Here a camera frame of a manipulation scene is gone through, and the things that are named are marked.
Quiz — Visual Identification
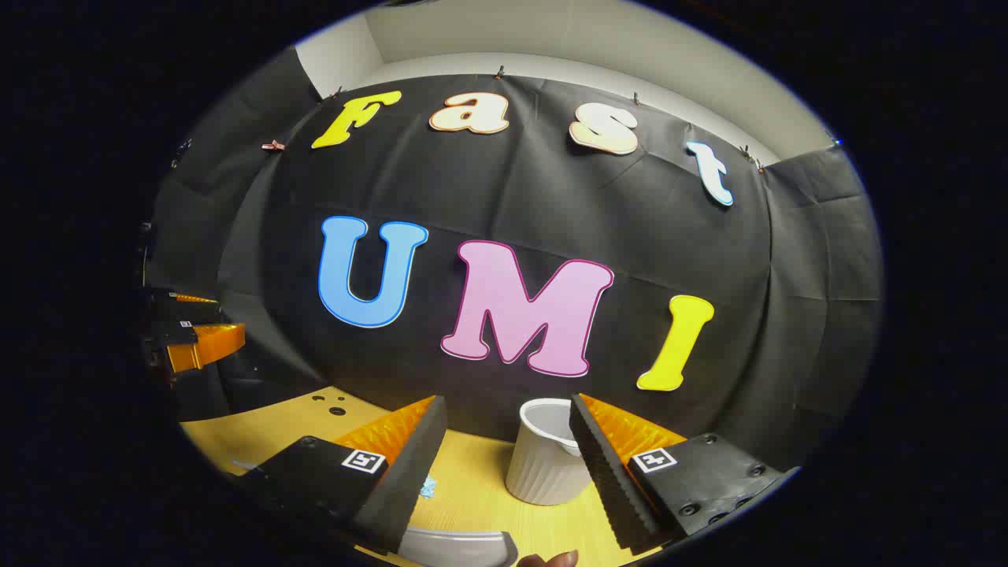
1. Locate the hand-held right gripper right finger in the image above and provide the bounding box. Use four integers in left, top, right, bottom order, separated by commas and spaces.
569, 393, 800, 554

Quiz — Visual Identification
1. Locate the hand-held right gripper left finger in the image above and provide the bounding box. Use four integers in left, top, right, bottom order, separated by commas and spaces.
236, 395, 448, 554

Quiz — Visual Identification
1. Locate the white ribbed garbage bin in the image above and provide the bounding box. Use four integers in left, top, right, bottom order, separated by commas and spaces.
506, 398, 591, 506

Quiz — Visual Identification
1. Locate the grey dustpan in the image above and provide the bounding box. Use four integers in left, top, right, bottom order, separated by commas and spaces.
398, 526, 519, 567

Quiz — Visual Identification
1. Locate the yellow wooden desktop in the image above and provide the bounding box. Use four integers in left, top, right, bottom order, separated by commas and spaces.
180, 386, 662, 567

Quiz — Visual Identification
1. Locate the black backdrop cloth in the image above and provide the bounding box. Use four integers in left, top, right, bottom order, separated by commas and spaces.
146, 47, 884, 473

